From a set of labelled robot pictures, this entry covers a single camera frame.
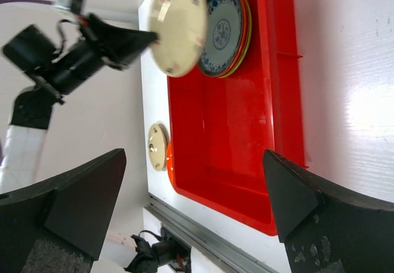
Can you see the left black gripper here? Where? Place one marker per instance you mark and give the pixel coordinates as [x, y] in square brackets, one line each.
[100, 44]

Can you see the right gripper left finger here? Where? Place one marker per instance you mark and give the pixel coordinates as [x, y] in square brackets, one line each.
[60, 224]

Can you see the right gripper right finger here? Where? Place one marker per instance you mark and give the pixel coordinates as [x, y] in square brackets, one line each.
[326, 227]

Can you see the blue patterned plate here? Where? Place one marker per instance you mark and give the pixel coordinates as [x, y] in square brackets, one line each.
[223, 37]

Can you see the orange plate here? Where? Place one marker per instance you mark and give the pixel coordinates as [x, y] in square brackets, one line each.
[169, 163]
[245, 27]

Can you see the yellow patterned plate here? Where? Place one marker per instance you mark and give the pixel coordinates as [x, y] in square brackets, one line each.
[246, 44]

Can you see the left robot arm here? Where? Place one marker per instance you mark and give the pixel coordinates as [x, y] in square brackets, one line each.
[34, 54]

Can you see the red plastic bin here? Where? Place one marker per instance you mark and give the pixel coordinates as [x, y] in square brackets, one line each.
[220, 128]

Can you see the beige plate with characters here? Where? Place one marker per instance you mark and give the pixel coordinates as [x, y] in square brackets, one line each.
[157, 146]

